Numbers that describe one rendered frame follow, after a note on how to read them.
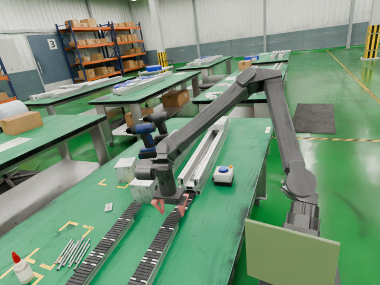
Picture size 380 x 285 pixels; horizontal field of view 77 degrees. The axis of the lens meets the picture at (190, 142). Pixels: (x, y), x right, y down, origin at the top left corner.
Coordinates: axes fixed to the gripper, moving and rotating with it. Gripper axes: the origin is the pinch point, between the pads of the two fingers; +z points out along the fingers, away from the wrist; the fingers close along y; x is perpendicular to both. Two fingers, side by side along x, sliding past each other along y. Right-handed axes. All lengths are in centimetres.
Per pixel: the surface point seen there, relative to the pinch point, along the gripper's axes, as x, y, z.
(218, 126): -76, -3, -5
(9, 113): -188, 342, 9
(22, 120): -103, 200, -5
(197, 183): -19.0, -4.1, -0.4
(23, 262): 29.8, 37.7, -1.2
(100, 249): 17.9, 19.2, 2.4
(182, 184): -19.2, 2.8, 0.8
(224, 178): -26.8, -14.4, 1.7
